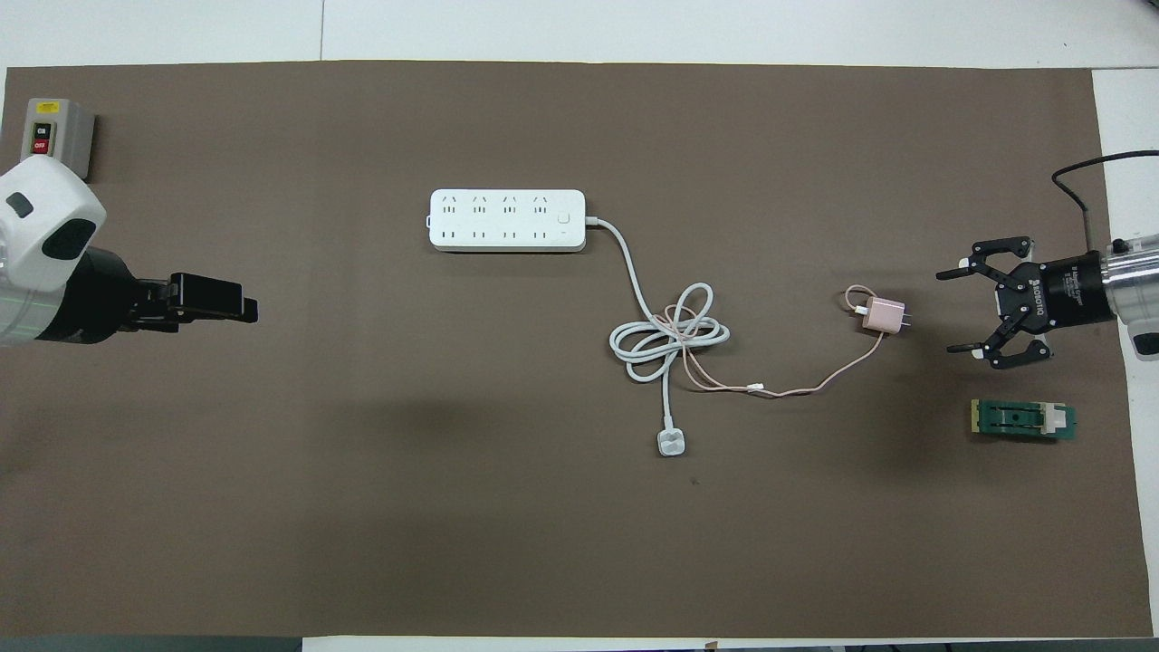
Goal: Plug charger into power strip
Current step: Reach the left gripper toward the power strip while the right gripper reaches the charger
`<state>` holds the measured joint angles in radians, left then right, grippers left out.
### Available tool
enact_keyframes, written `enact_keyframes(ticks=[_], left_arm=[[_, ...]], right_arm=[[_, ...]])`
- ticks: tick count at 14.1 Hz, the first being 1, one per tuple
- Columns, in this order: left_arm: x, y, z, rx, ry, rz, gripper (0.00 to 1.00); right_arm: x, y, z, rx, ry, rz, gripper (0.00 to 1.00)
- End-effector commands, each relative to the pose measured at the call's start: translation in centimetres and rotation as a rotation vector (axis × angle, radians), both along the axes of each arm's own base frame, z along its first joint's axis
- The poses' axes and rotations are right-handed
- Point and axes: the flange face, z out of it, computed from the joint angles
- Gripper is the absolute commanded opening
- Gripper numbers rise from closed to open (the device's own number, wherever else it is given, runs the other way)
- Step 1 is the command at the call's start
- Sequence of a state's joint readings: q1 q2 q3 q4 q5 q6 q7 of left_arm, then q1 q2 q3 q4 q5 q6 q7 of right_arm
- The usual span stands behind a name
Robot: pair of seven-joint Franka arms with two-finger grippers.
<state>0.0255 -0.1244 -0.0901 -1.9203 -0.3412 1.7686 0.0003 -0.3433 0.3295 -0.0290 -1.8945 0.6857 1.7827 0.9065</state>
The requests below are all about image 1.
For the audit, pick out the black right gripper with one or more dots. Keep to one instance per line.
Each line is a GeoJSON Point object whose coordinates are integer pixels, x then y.
{"type": "Point", "coordinates": [1064, 292]}

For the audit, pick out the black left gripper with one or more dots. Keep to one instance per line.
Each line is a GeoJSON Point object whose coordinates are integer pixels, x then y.
{"type": "Point", "coordinates": [90, 299]}

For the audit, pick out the pink charger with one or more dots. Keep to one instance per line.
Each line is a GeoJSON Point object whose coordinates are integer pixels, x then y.
{"type": "Point", "coordinates": [883, 317]}

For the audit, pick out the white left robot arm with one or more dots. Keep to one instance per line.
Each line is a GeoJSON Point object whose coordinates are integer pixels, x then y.
{"type": "Point", "coordinates": [41, 208]}

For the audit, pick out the white power strip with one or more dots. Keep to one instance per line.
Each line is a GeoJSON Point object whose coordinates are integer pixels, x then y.
{"type": "Point", "coordinates": [507, 222]}

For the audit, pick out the brown table mat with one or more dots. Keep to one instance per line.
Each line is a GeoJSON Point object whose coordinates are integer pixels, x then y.
{"type": "Point", "coordinates": [453, 507]}

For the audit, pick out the green knife switch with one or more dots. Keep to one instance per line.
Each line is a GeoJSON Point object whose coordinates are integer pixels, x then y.
{"type": "Point", "coordinates": [1019, 420]}

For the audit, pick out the grey on-off switch box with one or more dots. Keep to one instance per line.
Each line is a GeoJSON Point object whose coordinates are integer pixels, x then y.
{"type": "Point", "coordinates": [63, 136]}

